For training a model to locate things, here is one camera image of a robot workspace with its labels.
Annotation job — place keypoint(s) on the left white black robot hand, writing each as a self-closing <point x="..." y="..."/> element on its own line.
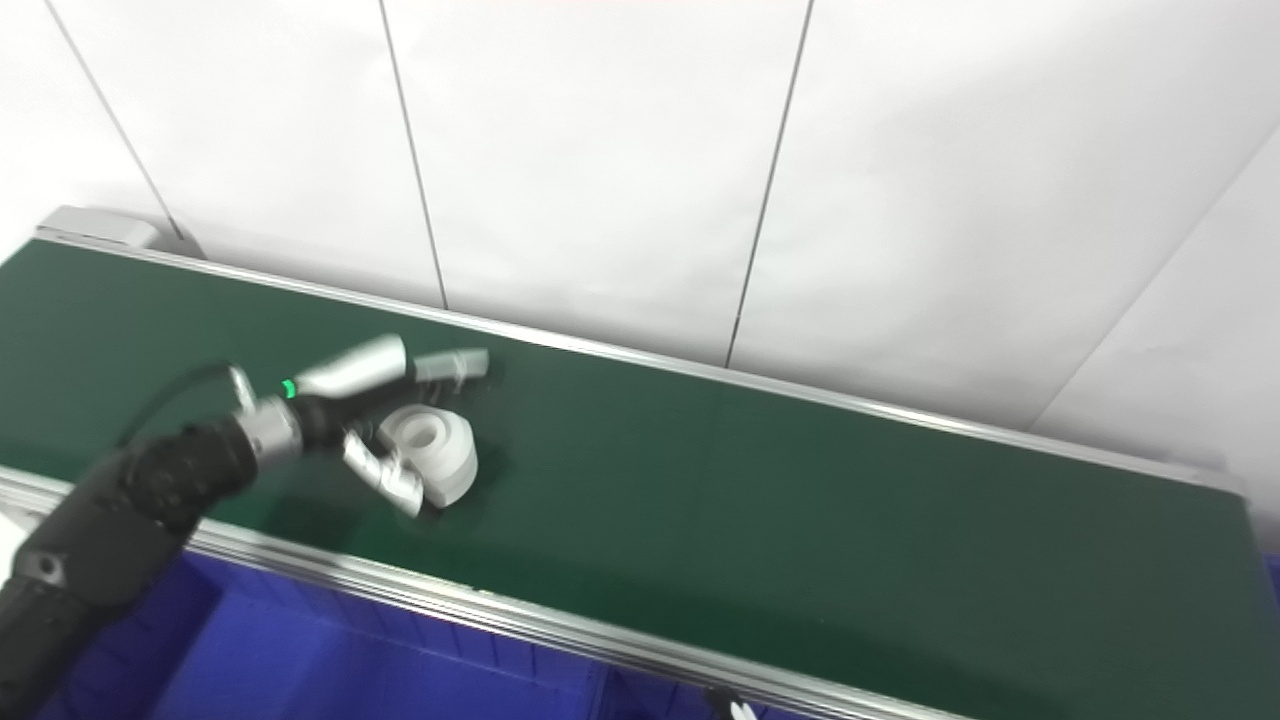
<point x="350" y="375"/>

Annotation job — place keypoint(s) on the grey conveyor motor housing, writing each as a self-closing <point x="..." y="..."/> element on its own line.
<point x="100" y="228"/>

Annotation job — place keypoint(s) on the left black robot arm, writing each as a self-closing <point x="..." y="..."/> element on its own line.
<point x="120" y="500"/>

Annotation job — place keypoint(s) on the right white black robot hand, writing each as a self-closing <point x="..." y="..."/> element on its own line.
<point x="735" y="708"/>

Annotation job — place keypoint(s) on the green conveyor belt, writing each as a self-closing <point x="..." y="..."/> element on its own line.
<point x="800" y="520"/>
<point x="400" y="590"/>

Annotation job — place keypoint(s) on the blue plastic bin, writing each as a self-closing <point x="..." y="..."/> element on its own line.
<point x="300" y="660"/>
<point x="650" y="700"/>

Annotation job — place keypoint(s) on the white cylindrical plastic part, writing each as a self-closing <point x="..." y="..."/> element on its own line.
<point x="445" y="450"/>

